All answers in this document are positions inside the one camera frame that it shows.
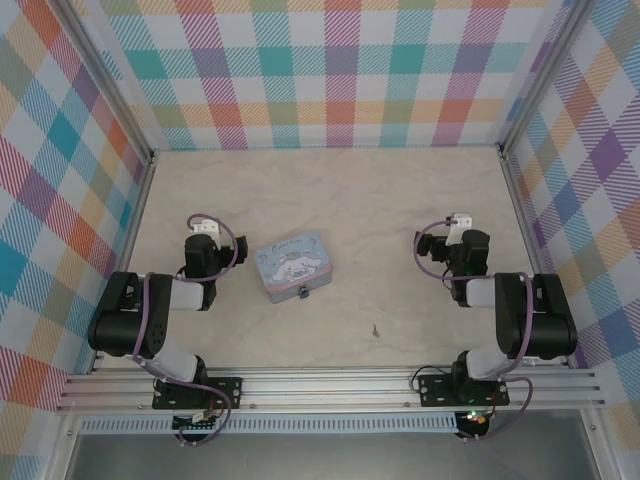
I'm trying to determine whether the aluminium mounting rail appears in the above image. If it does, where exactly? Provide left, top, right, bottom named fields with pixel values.
left=54, top=367, right=606, bottom=416

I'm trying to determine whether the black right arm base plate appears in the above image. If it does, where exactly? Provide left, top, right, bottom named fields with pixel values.
left=417, top=372, right=511, bottom=407

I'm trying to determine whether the grey metal panel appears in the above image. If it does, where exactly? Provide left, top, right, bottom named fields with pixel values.
left=64, top=432, right=601, bottom=480

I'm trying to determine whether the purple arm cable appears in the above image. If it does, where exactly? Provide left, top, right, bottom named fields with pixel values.
left=412, top=218, right=534, bottom=444
left=130, top=213, right=237, bottom=448

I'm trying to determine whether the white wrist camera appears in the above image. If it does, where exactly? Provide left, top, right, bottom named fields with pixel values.
left=445, top=211, right=474, bottom=246
left=191, top=218, right=222, bottom=247

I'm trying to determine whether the aluminium frame post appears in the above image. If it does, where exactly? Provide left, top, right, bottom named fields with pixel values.
left=497, top=0, right=596, bottom=151
left=58, top=0, right=156, bottom=164

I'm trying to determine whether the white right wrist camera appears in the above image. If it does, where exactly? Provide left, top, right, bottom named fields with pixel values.
left=445, top=211, right=474, bottom=246

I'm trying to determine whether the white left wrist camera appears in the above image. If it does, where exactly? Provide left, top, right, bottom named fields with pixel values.
left=191, top=218, right=222, bottom=247

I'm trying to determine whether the blue cartoon tin box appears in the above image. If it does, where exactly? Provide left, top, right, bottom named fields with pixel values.
left=254, top=230, right=337, bottom=305

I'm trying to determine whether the slotted blue cable duct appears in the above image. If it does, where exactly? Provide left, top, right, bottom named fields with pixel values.
left=79, top=412, right=459, bottom=435

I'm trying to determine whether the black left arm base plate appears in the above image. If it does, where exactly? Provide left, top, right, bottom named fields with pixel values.
left=152, top=375, right=244, bottom=411

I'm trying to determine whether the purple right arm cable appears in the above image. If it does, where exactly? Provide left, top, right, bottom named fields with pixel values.
left=412, top=218, right=534, bottom=444

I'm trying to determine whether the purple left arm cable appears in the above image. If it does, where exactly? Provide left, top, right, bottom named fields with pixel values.
left=130, top=213, right=237, bottom=448

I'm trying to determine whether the aluminium frame side rail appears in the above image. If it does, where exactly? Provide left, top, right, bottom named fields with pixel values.
left=499, top=144, right=574, bottom=370
left=87, top=149, right=159, bottom=376

